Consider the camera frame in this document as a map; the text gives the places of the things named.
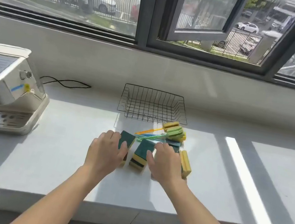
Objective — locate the person's left hand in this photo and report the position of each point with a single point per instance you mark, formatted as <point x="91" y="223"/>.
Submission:
<point x="103" y="151"/>

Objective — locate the person's right hand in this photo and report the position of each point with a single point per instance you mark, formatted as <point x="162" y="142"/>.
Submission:
<point x="166" y="165"/>

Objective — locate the blue sponge brush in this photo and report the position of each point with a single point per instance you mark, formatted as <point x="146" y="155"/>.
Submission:
<point x="172" y="143"/>

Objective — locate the green sponge brush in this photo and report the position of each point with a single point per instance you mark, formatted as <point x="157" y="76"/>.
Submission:
<point x="174" y="131"/>

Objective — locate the person's left forearm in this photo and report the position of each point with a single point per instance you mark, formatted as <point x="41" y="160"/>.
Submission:
<point x="63" y="204"/>

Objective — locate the cream coffee machine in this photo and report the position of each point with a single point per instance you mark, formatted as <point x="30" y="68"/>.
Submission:
<point x="7" y="85"/>

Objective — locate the open grey window sash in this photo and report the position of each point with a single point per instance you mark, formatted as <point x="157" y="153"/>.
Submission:
<point x="197" y="36"/>

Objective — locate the white sedan car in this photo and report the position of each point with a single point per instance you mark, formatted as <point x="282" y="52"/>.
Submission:
<point x="247" y="27"/>

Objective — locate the dark grey window frame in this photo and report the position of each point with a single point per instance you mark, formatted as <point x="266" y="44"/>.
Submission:
<point x="147" y="8"/>

